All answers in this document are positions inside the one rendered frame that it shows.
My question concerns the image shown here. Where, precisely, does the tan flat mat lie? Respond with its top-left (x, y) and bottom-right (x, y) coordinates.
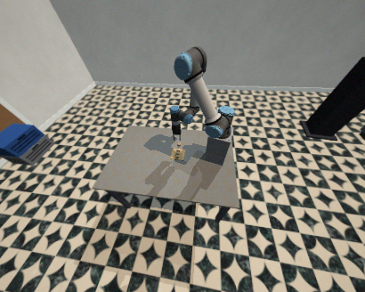
top-left (170, 148), bottom-right (186, 160)

